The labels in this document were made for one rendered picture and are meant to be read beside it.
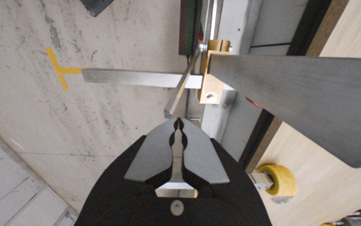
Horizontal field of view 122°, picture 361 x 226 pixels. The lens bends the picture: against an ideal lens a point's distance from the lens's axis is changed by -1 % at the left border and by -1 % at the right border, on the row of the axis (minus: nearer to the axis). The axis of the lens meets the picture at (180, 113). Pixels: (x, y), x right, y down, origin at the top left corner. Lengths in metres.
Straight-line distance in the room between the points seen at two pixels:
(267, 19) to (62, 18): 1.44
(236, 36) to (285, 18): 0.15
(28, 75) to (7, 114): 0.77
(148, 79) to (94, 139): 1.70
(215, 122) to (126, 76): 0.49
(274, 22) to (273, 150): 0.38
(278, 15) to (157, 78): 0.40
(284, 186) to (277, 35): 0.42
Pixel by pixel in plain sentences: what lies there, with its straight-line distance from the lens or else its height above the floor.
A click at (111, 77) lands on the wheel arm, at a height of 0.86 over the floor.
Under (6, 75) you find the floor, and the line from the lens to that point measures 2.15.
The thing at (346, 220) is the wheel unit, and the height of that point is 0.88.
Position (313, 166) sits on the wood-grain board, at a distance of 0.59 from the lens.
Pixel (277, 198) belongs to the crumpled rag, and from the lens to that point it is 0.69.
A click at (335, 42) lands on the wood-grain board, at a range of 0.35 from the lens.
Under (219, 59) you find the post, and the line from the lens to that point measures 0.20.
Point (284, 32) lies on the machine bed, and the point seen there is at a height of 0.77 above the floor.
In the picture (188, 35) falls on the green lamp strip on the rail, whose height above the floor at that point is 0.70.
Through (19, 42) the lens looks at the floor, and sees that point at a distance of 1.86.
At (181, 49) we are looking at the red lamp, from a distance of 0.42.
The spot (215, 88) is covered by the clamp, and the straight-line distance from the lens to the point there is 0.27.
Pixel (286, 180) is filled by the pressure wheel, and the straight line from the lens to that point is 0.43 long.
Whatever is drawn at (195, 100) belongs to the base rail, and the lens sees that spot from 0.45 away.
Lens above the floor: 1.12
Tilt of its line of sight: 62 degrees down
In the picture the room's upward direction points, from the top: 180 degrees clockwise
